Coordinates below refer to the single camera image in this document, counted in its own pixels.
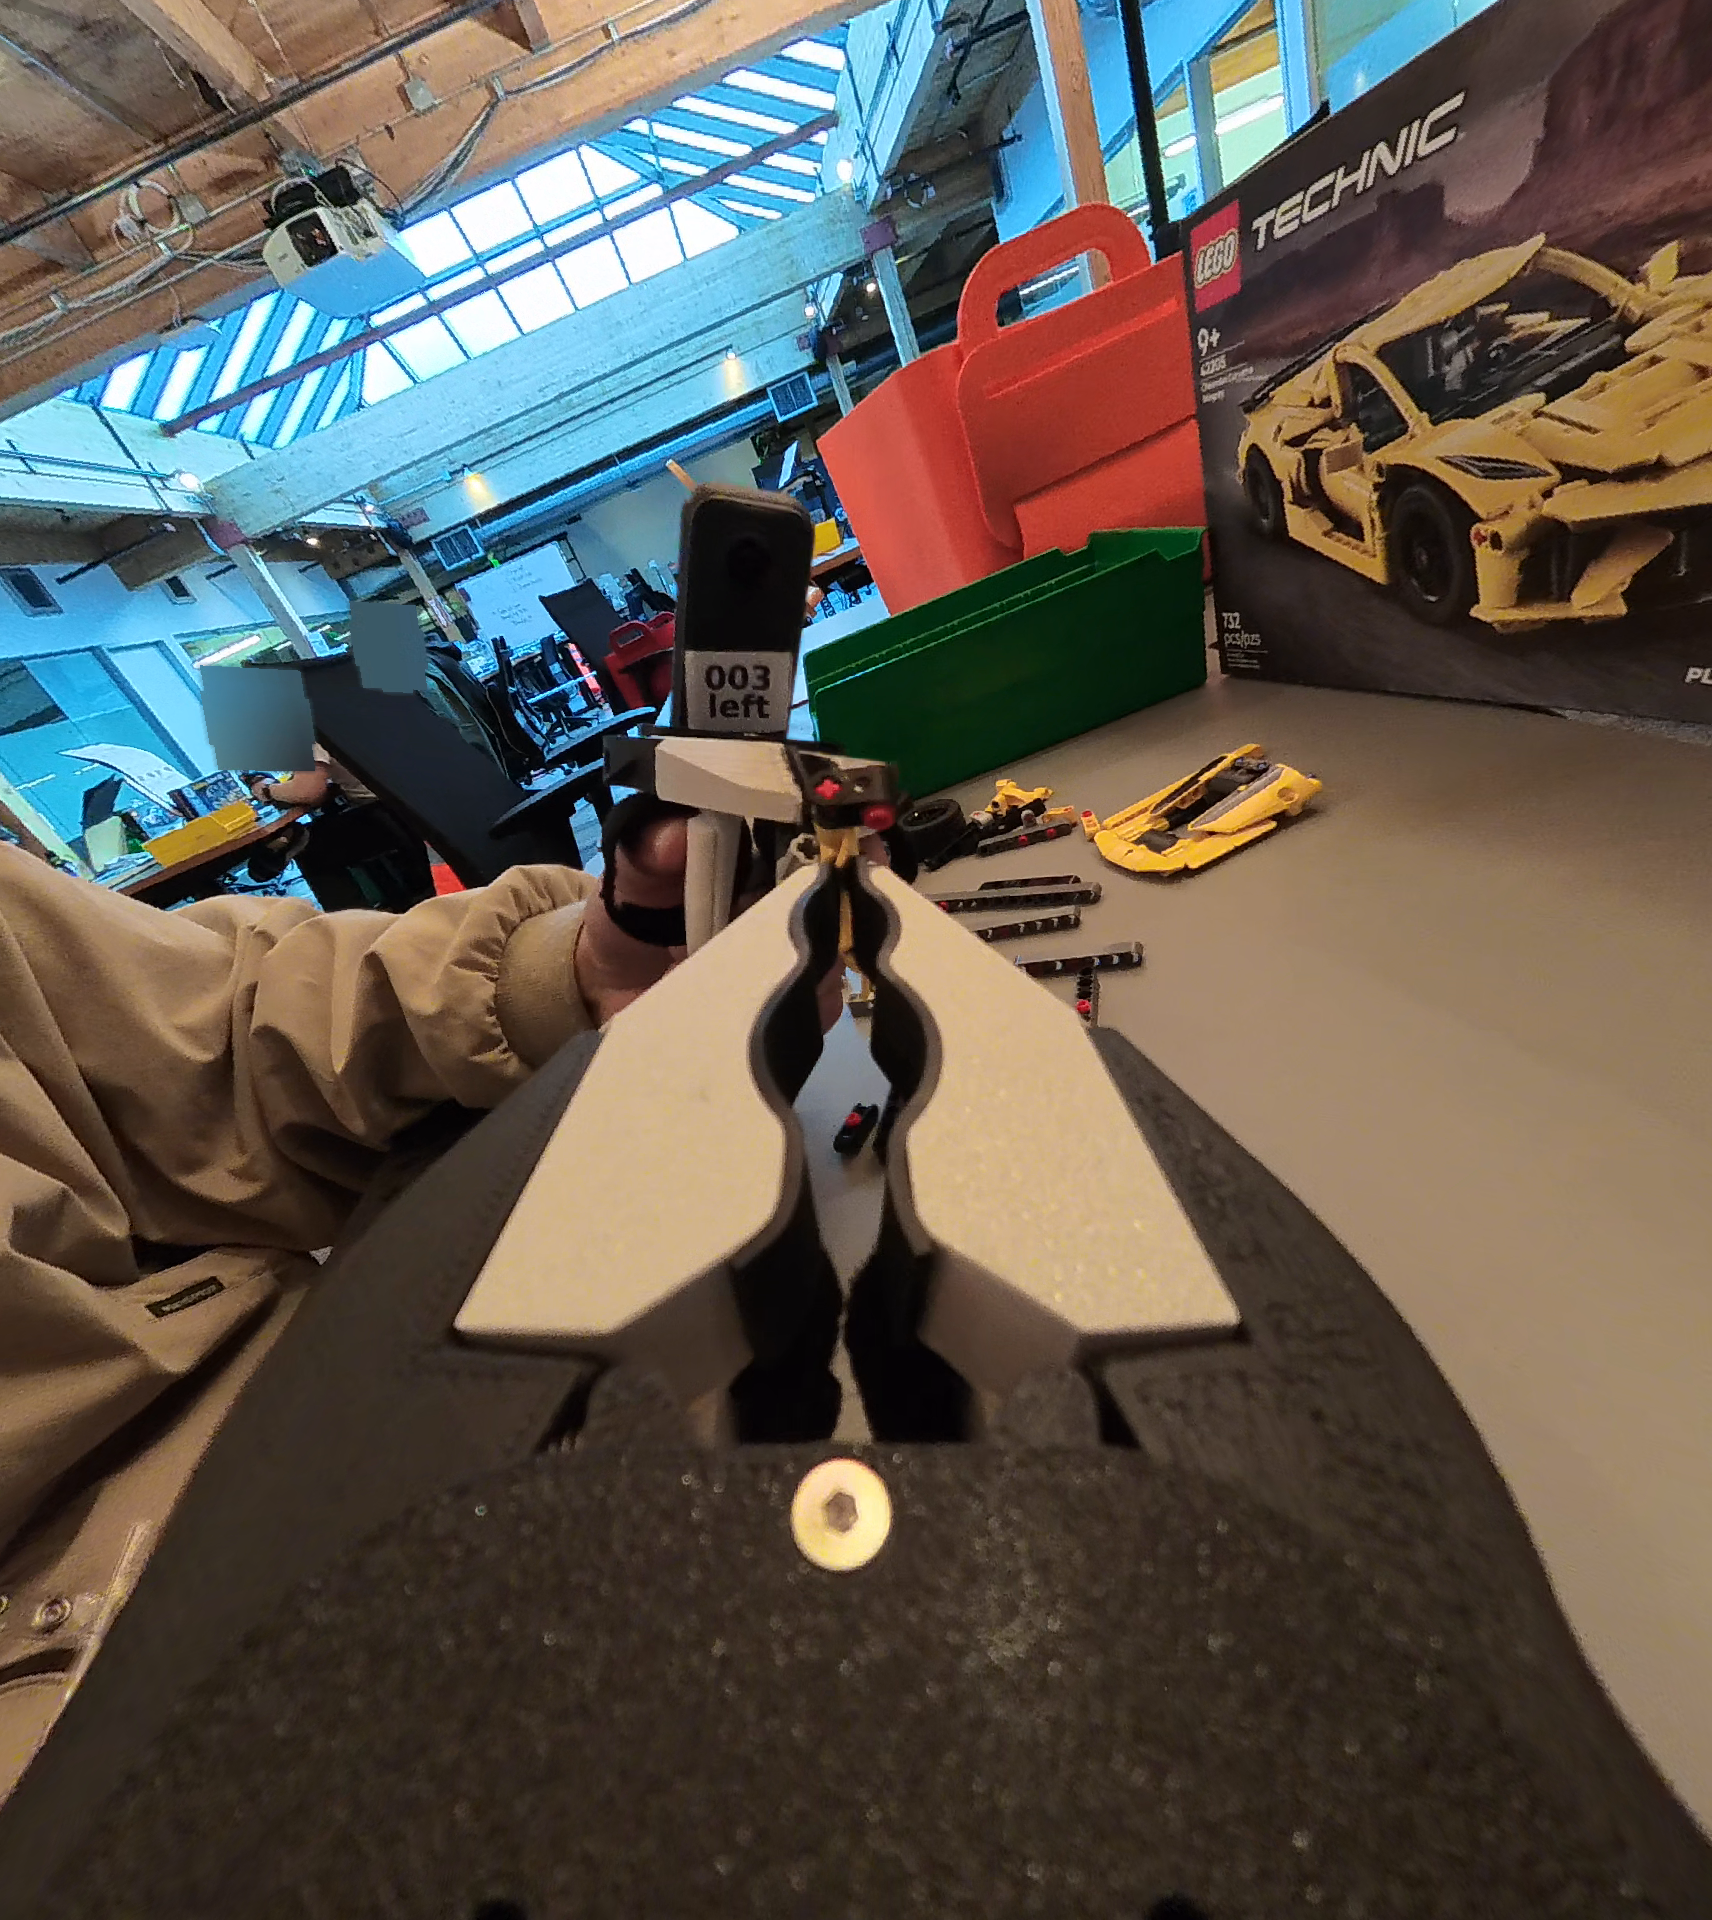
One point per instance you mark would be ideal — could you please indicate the toy car set box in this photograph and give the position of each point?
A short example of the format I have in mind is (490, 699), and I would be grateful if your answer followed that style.
(1516, 374)

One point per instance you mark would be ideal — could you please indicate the black toy tire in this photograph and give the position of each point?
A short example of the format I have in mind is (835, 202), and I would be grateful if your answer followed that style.
(930, 833)

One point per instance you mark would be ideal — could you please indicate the group of black pinned beams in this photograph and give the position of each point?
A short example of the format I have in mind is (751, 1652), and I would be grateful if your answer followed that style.
(1036, 900)

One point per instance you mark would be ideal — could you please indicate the whiteboard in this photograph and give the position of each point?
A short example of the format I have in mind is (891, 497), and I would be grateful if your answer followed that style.
(523, 588)

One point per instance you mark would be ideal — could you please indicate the ceiling projector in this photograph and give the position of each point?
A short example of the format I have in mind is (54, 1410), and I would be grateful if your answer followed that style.
(324, 229)

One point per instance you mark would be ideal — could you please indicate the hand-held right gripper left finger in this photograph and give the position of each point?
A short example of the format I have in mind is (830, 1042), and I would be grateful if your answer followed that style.
(616, 1184)

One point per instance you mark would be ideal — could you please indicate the yellow brick subassembly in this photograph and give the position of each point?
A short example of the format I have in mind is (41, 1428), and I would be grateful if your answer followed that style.
(1021, 810)

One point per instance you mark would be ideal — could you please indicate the yellow toy car body section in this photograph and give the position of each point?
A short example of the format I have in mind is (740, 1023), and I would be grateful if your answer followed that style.
(1200, 819)

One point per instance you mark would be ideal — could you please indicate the black office chair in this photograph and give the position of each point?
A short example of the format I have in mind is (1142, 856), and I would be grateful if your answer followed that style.
(406, 751)

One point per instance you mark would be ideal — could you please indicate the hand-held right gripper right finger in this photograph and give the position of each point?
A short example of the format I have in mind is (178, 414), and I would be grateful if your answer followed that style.
(1081, 1184)

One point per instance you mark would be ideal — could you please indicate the person's left hand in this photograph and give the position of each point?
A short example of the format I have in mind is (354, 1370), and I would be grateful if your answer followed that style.
(631, 975)

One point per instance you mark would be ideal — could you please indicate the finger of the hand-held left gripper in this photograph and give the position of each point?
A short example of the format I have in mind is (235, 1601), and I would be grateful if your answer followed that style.
(718, 885)
(721, 781)

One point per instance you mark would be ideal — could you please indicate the person's beige jacket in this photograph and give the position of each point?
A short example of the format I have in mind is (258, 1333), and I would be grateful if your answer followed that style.
(46, 1124)

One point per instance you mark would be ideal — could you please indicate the red chair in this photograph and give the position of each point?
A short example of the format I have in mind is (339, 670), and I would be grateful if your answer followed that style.
(638, 661)

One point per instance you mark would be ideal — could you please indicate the green plastic bin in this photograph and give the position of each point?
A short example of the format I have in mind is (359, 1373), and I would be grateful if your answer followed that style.
(1007, 645)

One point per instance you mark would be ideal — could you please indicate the person's left forearm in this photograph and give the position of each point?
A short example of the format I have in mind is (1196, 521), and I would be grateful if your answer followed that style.
(406, 990)

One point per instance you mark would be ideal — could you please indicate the yellow panel black connector assembly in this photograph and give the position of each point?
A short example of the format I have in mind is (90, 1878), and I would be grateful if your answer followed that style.
(841, 789)

